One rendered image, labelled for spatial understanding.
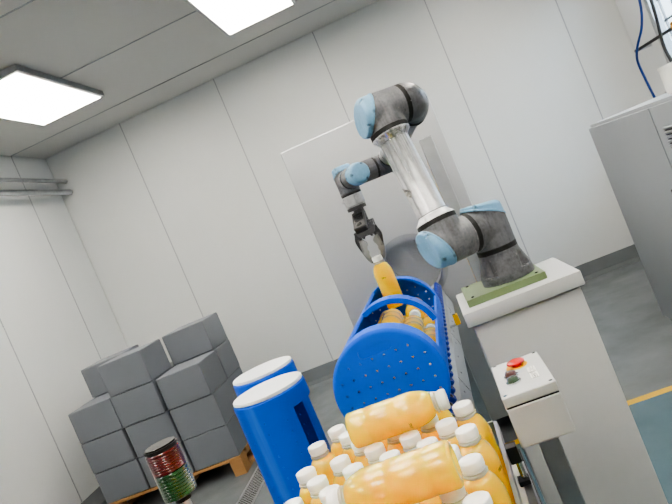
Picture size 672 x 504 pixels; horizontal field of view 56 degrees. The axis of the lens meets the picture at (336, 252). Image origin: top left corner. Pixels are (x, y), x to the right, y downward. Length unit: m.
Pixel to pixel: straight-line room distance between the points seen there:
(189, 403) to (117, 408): 0.59
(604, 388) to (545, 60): 5.27
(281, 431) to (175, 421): 2.94
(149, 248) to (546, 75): 4.52
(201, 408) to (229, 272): 2.21
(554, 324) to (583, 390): 0.19
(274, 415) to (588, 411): 1.06
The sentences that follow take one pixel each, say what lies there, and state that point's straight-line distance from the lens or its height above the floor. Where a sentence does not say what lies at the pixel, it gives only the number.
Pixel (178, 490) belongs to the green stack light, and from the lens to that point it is 1.23.
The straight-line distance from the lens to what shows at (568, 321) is 1.77.
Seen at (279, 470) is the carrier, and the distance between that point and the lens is 2.38.
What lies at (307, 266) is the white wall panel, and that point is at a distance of 6.73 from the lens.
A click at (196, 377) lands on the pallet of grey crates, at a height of 0.83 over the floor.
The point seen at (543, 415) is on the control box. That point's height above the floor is 1.05.
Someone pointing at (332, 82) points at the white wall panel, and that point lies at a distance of 6.73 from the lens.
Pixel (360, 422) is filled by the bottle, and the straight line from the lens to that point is 1.22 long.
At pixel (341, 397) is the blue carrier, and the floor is 1.11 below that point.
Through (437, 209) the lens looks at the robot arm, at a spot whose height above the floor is 1.43.
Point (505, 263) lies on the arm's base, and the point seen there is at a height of 1.22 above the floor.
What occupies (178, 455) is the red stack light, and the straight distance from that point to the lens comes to 1.23.
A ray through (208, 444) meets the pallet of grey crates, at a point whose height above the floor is 0.31.
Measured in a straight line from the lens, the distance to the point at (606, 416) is 1.86.
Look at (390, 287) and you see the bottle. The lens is 2.25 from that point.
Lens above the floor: 1.51
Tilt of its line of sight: 2 degrees down
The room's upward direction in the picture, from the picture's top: 23 degrees counter-clockwise
